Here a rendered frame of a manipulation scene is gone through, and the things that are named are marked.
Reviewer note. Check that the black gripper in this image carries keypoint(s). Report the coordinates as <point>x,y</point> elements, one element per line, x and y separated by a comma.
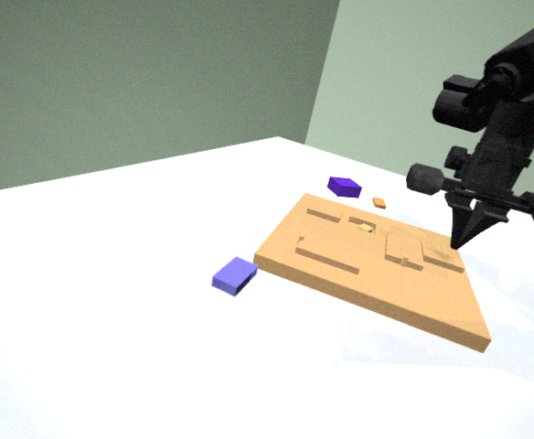
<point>491,173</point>

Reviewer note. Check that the small orange block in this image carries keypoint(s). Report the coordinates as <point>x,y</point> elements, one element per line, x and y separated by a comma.
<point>378,203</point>

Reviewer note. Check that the tan puzzle board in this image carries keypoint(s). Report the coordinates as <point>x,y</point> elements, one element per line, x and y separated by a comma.
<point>400,271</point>

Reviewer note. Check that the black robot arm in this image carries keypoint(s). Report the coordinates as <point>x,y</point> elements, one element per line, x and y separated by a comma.
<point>502,101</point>

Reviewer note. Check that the pale yellow cube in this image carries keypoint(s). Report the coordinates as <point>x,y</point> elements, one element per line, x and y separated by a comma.
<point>365,227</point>

